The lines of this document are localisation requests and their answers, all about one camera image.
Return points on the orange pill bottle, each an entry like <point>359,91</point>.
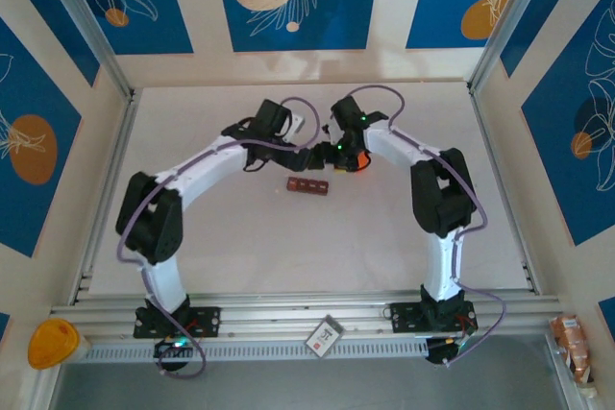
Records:
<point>362,162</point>

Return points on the brown weekly pill organizer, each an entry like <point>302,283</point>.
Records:
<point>307,185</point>

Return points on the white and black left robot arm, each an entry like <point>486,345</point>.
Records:
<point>206,165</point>

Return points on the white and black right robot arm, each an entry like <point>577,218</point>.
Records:
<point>394,146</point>

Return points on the white card with red mark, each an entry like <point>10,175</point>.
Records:
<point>326,337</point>

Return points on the black controller board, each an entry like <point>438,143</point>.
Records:
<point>168,350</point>
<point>439,354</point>

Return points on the orange dome lamp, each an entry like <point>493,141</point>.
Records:
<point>50,345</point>

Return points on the aluminium side rail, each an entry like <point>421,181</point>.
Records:
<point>116,151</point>
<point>486,141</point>

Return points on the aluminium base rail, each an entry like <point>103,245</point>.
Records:
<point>288,314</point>

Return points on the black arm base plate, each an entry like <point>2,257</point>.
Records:
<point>209,321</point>
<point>406,316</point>

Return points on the aluminium corner post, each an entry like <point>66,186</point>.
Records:
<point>514,11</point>
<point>81,11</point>

